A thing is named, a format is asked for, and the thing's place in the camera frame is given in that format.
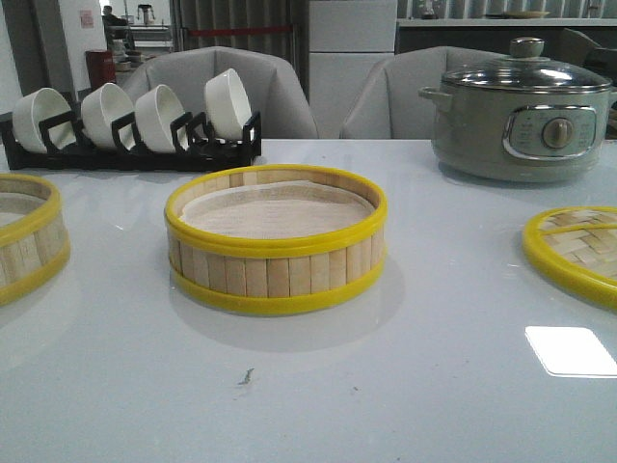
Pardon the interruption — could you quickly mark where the black bowl rack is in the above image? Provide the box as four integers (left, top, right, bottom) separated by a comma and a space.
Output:
1, 110, 261, 173

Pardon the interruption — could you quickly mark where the bamboo steamer drawer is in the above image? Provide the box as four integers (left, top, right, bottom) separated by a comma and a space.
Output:
165, 164, 388, 315
1, 174, 70, 305

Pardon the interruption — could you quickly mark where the white steamer liner cloth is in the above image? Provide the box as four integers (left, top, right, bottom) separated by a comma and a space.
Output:
180, 180, 374, 239

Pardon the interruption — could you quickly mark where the glass pot lid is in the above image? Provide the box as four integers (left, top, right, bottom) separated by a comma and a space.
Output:
442, 37, 612, 94

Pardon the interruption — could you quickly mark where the white bowl right end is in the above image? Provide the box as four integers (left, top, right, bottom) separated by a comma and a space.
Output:
203, 68, 253, 141

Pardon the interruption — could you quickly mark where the white bowl far left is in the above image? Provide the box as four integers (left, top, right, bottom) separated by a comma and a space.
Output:
12, 88, 70, 153

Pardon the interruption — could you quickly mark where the red barrier belt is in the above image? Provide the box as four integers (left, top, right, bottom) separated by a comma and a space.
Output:
185, 25, 294, 38

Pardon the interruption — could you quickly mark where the red fire extinguisher box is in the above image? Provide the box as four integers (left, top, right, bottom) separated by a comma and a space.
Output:
85, 49, 116, 91

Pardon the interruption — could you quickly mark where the white cabinet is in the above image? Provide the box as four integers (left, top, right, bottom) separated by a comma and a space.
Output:
308, 1, 397, 139

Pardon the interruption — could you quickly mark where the green electric cooking pot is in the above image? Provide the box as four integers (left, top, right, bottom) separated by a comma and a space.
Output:
418, 84, 616, 183

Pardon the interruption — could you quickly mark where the dark counter with shelf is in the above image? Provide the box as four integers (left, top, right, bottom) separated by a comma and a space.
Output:
394, 18, 616, 58

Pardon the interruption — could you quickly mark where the grey chair right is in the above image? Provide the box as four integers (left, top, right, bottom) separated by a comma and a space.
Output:
339, 46, 502, 140

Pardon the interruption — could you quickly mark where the grey chair left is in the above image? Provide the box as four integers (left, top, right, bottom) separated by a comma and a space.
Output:
121, 46, 318, 139

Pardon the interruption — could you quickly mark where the white bowl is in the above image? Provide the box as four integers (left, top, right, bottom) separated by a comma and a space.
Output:
12, 88, 70, 153
81, 82, 134, 150
135, 84, 186, 153

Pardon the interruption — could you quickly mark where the woven bamboo steamer lid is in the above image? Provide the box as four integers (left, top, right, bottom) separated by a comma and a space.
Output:
522, 205, 616, 310

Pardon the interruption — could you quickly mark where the grey chair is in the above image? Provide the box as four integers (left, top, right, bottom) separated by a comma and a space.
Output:
121, 46, 318, 139
339, 46, 502, 140

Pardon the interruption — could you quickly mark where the grey vertical curtain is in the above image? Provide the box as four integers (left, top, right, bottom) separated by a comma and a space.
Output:
170, 0, 309, 89

